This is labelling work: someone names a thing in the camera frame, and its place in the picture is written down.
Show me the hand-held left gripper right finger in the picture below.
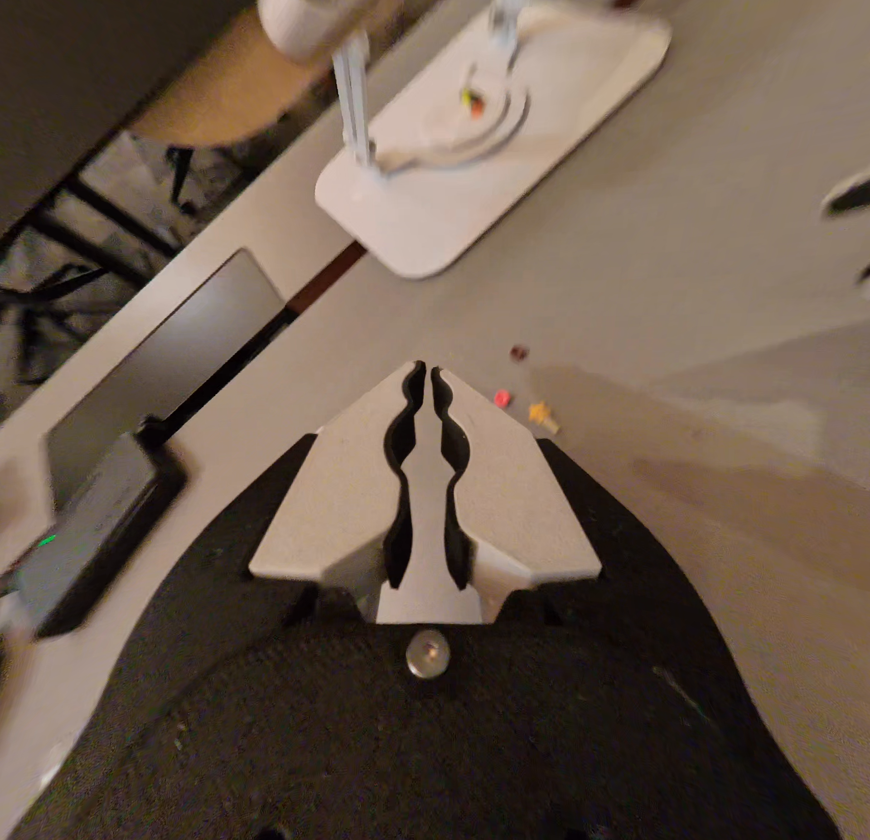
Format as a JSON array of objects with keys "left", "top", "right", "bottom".
[{"left": 432, "top": 366, "right": 604, "bottom": 623}]

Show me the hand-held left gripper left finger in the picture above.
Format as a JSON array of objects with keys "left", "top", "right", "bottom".
[{"left": 248, "top": 360, "right": 428, "bottom": 622}]

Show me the black power bank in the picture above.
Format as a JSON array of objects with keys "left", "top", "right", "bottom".
[{"left": 14, "top": 432, "right": 186, "bottom": 640}]

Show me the white laptop stand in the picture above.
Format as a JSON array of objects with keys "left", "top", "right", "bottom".
[{"left": 129, "top": 0, "right": 674, "bottom": 281}]

